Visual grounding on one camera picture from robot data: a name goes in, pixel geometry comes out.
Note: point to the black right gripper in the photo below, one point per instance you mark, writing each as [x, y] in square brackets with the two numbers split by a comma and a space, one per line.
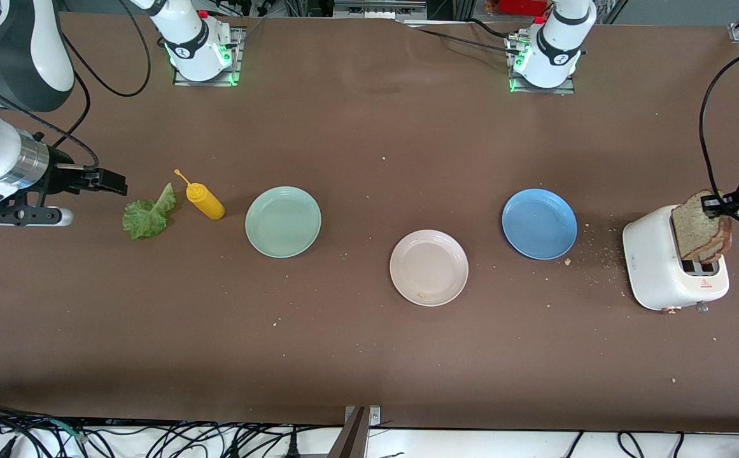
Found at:
[62, 177]

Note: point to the brown bread slice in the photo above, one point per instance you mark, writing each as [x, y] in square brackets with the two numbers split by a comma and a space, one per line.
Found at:
[687, 232]
[725, 245]

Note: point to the yellow squeeze bottle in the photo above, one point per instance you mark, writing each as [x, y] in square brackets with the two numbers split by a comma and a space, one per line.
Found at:
[207, 202]

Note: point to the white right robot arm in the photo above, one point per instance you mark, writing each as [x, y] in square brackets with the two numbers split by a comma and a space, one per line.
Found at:
[194, 48]

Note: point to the blue plate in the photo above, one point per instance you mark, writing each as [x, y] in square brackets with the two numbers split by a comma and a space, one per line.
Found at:
[540, 224]

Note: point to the pale green plate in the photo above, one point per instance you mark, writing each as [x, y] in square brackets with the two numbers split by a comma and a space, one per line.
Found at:
[283, 222]

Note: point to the beige plate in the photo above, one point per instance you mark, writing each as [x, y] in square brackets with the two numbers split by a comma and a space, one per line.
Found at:
[429, 267]

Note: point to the green lettuce leaf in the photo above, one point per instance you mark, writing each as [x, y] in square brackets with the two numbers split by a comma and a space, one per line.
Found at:
[146, 219]

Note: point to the white toaster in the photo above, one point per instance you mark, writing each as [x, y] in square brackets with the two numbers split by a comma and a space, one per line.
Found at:
[652, 267]

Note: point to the red box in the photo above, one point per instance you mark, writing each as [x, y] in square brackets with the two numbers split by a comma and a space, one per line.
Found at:
[522, 6]

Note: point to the grey metal equipment box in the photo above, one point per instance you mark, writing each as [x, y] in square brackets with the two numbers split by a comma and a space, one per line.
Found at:
[379, 9]

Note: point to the metal table edge bracket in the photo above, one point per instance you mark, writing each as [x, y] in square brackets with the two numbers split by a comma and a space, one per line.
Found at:
[356, 439]

